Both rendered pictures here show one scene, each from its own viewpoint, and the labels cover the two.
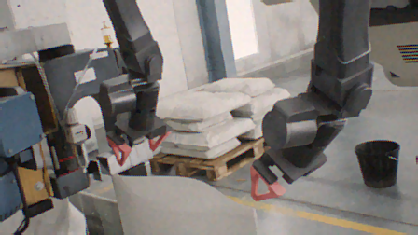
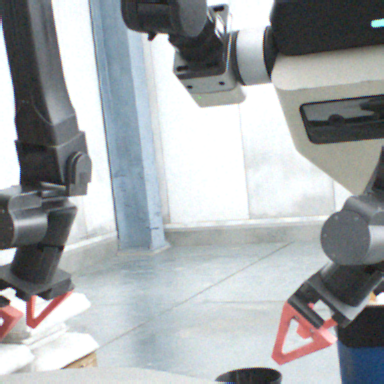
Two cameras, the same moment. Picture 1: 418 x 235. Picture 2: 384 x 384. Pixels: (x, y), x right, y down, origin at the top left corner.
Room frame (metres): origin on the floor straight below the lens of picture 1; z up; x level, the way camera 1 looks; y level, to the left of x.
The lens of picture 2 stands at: (-0.06, 0.36, 1.34)
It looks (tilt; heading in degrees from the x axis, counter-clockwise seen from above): 7 degrees down; 335
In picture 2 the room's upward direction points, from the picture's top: 6 degrees counter-clockwise
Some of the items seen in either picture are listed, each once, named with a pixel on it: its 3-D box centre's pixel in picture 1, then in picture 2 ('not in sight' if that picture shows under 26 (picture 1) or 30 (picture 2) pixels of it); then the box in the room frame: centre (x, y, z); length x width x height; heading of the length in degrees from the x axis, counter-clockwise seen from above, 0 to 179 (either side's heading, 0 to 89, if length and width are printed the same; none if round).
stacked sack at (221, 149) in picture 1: (198, 145); not in sight; (4.20, 0.11, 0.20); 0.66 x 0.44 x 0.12; 44
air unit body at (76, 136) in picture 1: (78, 140); not in sight; (1.13, 0.31, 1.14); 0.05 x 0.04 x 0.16; 134
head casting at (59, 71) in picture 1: (67, 99); not in sight; (1.34, 0.37, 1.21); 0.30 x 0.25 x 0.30; 44
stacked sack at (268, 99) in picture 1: (254, 101); (28, 315); (4.53, -0.47, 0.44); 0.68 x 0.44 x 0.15; 134
